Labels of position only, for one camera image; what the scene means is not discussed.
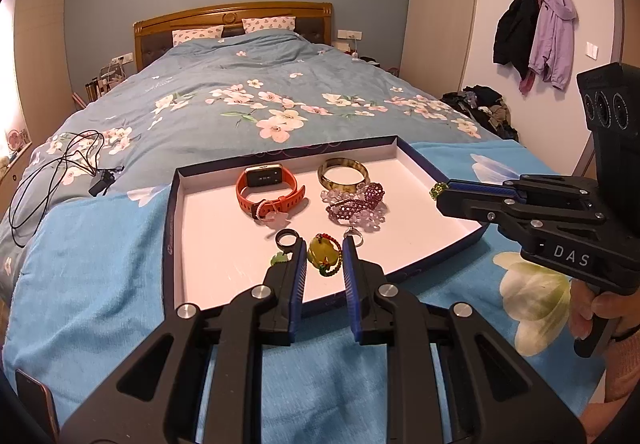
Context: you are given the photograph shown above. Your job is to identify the wooden bed headboard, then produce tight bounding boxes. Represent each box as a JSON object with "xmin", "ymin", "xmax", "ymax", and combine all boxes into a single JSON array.
[{"xmin": 132, "ymin": 1, "xmax": 335, "ymax": 72}]

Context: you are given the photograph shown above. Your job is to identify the dotted white pillow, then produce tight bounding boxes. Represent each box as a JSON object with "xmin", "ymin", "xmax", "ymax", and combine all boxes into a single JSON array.
[
  {"xmin": 241, "ymin": 16, "xmax": 298, "ymax": 34},
  {"xmin": 171, "ymin": 25, "xmax": 225, "ymax": 47}
]

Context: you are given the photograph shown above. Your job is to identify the purple jacket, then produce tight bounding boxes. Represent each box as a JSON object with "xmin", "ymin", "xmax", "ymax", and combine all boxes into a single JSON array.
[{"xmin": 528, "ymin": 0, "xmax": 579, "ymax": 90}]

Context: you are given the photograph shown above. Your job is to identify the cosmetics on nightstand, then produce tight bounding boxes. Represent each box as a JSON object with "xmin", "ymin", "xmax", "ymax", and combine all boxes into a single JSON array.
[{"xmin": 82, "ymin": 58, "xmax": 136, "ymax": 103}]

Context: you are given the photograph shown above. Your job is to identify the person's right forearm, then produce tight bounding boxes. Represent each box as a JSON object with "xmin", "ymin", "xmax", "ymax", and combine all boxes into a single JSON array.
[{"xmin": 584, "ymin": 331, "xmax": 640, "ymax": 441}]

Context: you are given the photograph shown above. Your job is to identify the black jacket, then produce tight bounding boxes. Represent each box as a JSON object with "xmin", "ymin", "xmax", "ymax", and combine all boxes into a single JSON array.
[{"xmin": 492, "ymin": 0, "xmax": 541, "ymax": 80}]

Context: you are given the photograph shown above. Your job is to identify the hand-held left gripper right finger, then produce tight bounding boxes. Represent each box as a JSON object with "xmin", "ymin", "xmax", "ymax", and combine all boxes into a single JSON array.
[{"xmin": 341, "ymin": 236, "xmax": 587, "ymax": 444}]

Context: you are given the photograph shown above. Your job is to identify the shallow cardboard box tray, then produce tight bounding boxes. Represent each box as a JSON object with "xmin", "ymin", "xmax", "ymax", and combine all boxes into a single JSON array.
[{"xmin": 162, "ymin": 136, "xmax": 494, "ymax": 321}]

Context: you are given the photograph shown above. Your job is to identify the yellow jade pendant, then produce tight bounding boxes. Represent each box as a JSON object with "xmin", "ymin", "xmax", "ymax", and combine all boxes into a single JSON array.
[{"xmin": 305, "ymin": 233, "xmax": 344, "ymax": 277}]

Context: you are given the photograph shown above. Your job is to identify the pink pendant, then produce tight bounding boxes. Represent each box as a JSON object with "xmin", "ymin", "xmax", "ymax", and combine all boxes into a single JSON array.
[{"xmin": 251, "ymin": 200, "xmax": 290, "ymax": 227}]

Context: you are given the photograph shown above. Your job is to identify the black cable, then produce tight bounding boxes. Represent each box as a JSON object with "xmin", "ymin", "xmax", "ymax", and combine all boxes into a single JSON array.
[{"xmin": 7, "ymin": 130, "xmax": 126, "ymax": 247}]

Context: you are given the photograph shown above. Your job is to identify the blue floral duvet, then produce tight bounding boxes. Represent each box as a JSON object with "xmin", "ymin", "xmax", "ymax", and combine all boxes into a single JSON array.
[{"xmin": 0, "ymin": 28, "xmax": 507, "ymax": 285}]

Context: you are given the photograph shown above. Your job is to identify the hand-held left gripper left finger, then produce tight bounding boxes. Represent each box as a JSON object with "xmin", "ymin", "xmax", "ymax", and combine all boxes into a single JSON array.
[{"xmin": 60, "ymin": 238, "xmax": 308, "ymax": 444}]

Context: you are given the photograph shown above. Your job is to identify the brown translucent bangle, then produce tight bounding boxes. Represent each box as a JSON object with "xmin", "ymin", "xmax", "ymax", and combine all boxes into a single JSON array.
[{"xmin": 317, "ymin": 157, "xmax": 369, "ymax": 193}]

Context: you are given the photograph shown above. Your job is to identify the light purple bead bracelet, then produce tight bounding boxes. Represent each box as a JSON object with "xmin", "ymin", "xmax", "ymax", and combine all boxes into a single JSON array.
[{"xmin": 325, "ymin": 201, "xmax": 374, "ymax": 225}]

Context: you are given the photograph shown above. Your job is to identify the orange smartwatch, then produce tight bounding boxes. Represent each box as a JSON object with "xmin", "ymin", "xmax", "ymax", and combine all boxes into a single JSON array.
[{"xmin": 235, "ymin": 163, "xmax": 307, "ymax": 221}]

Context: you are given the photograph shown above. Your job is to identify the small pink fan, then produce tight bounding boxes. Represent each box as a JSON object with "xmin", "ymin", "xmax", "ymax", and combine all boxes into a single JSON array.
[{"xmin": 4, "ymin": 128, "xmax": 31, "ymax": 151}]

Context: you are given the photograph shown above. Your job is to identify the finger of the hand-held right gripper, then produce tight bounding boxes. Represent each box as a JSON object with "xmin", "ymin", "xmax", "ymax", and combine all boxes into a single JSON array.
[
  {"xmin": 446, "ymin": 176, "xmax": 601, "ymax": 205},
  {"xmin": 435, "ymin": 191, "xmax": 601, "ymax": 237}
]

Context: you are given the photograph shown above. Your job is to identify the dark pile of clothes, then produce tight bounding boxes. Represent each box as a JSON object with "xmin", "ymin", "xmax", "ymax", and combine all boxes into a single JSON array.
[{"xmin": 440, "ymin": 84, "xmax": 520, "ymax": 143}]

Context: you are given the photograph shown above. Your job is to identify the dark purple bead bracelet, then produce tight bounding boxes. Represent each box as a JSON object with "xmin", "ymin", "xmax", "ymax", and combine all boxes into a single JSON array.
[{"xmin": 350, "ymin": 182, "xmax": 386, "ymax": 210}]

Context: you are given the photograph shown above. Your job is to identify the clear bead bracelet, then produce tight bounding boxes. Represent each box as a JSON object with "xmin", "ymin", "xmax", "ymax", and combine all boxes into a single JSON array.
[{"xmin": 320, "ymin": 189, "xmax": 389, "ymax": 227}]

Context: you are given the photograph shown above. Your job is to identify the black ring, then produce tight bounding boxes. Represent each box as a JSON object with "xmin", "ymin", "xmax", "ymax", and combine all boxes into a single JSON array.
[{"xmin": 275, "ymin": 228, "xmax": 301, "ymax": 251}]

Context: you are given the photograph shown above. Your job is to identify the small black device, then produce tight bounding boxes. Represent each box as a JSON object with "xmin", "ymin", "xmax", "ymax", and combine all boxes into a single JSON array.
[{"xmin": 88, "ymin": 169, "xmax": 114, "ymax": 197}]

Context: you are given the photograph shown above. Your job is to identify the smartphone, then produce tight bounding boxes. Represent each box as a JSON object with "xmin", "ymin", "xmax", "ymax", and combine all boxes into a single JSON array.
[{"xmin": 14, "ymin": 367, "xmax": 60, "ymax": 438}]

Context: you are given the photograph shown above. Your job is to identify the person's right hand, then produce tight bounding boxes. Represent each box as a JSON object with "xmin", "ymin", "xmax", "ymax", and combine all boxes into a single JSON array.
[{"xmin": 569, "ymin": 282, "xmax": 629, "ymax": 340}]

